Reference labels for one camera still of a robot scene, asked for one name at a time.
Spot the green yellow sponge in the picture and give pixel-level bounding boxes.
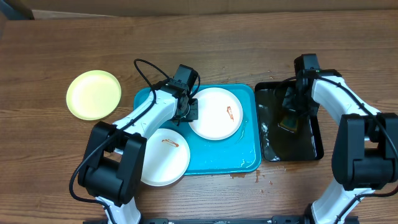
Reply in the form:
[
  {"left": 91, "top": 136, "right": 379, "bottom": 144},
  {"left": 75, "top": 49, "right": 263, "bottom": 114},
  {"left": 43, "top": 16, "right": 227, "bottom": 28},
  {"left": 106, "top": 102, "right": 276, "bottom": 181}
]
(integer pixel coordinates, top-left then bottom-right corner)
[{"left": 278, "top": 115, "right": 299, "bottom": 133}]

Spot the white plate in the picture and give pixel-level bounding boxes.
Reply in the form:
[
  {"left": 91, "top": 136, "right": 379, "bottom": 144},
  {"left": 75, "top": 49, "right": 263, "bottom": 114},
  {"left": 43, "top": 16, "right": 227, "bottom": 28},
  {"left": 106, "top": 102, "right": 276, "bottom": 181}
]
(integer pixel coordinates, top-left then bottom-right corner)
[
  {"left": 189, "top": 87, "right": 243, "bottom": 141},
  {"left": 141, "top": 128, "right": 190, "bottom": 187}
]

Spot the light green plate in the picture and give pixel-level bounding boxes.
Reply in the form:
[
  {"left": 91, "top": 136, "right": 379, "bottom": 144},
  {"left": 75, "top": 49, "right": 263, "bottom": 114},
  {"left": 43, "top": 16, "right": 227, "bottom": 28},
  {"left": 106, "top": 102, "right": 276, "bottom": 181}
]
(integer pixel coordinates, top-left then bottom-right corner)
[{"left": 66, "top": 70, "right": 122, "bottom": 121}]

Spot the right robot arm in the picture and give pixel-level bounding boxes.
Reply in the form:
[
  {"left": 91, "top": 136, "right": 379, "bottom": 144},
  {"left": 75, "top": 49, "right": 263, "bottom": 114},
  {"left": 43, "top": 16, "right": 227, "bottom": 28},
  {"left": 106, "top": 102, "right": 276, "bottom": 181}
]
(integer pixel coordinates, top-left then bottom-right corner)
[{"left": 279, "top": 54, "right": 397, "bottom": 224}]

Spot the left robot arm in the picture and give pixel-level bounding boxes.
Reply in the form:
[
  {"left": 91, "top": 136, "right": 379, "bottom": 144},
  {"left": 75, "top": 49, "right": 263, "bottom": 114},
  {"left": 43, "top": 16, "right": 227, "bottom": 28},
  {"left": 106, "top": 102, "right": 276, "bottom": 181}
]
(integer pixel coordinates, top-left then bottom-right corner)
[{"left": 69, "top": 65, "right": 200, "bottom": 223}]

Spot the black water tray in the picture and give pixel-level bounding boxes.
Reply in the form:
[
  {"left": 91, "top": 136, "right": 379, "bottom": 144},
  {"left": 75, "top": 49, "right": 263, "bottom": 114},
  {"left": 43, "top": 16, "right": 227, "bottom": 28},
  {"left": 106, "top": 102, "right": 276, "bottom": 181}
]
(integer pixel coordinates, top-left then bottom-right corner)
[{"left": 254, "top": 82, "right": 324, "bottom": 162}]

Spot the teal plastic tray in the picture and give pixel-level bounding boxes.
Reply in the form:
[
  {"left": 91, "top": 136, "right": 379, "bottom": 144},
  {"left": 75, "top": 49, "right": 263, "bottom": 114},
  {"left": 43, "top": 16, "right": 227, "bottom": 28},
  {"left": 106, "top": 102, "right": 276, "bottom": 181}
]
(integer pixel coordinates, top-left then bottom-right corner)
[{"left": 133, "top": 83, "right": 262, "bottom": 176}]

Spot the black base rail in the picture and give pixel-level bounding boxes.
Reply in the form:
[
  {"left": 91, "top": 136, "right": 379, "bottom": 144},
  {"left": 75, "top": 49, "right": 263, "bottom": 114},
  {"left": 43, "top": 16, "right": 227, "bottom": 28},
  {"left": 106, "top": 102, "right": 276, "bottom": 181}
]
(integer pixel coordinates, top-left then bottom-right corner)
[{"left": 83, "top": 214, "right": 360, "bottom": 224}]

